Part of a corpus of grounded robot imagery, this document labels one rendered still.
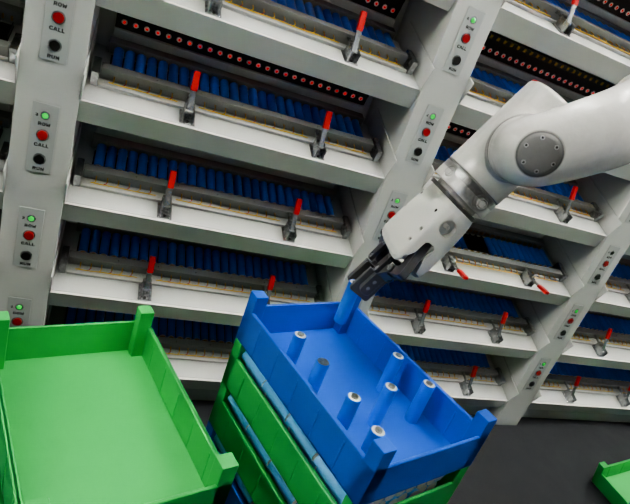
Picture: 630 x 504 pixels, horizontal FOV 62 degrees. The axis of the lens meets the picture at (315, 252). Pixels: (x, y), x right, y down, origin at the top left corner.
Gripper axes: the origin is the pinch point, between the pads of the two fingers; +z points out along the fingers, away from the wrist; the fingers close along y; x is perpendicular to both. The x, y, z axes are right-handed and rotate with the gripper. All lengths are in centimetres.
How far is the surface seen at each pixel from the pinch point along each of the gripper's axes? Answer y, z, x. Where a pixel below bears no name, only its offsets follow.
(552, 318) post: 64, -11, -81
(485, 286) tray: 56, -5, -52
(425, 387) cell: -7.8, 3.9, -13.5
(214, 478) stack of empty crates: -20.6, 22.0, 5.1
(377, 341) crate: 5.2, 7.7, -11.6
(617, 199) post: 65, -45, -65
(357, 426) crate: -10.9, 12.6, -9.0
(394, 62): 49, -25, 7
